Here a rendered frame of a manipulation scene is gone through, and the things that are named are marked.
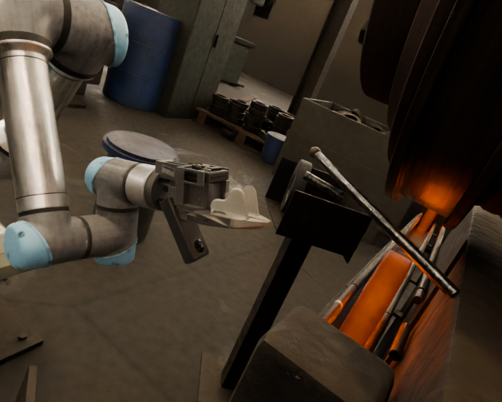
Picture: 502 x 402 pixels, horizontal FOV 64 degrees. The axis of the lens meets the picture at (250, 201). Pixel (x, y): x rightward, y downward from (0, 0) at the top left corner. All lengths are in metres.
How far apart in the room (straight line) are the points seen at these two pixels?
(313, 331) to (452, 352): 0.11
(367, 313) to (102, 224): 0.46
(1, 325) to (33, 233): 0.74
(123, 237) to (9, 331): 0.69
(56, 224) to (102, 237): 0.08
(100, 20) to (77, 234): 0.39
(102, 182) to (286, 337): 0.51
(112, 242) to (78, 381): 0.62
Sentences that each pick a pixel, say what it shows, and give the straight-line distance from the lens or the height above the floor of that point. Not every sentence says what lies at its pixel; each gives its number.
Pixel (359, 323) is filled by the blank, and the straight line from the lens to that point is 0.50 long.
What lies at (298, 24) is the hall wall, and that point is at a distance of 11.83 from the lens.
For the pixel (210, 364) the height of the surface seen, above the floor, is 0.01.
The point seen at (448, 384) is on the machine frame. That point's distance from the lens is 0.25.
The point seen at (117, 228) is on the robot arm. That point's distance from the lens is 0.75.
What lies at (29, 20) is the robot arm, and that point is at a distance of 0.78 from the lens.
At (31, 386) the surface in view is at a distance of 0.35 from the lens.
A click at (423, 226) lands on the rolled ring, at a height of 0.62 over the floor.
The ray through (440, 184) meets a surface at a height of 0.94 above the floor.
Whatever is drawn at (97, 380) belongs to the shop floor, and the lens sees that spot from 1.31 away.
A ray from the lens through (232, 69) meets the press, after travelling 8.44.
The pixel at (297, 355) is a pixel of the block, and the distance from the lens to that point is 0.32.
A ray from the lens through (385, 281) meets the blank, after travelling 0.51.
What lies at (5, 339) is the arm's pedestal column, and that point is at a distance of 1.36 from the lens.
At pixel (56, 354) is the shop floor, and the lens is 1.36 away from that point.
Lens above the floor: 0.99
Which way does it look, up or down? 21 degrees down
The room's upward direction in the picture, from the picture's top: 23 degrees clockwise
